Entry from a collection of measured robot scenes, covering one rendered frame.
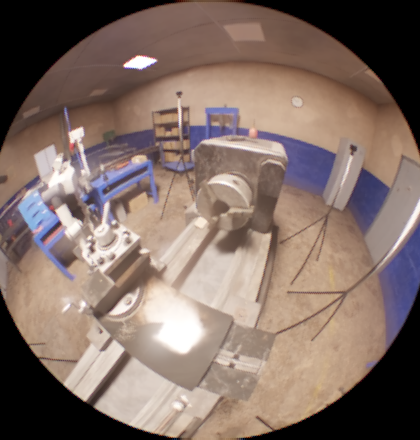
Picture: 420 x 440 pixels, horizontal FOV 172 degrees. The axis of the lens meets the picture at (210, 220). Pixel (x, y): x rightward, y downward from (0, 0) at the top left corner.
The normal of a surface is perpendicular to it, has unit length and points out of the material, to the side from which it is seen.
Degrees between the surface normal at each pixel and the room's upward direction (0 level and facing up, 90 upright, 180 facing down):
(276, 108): 90
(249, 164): 90
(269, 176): 90
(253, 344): 0
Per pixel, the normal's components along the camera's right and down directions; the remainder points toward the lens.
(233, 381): 0.02, -0.77
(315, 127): -0.43, 0.57
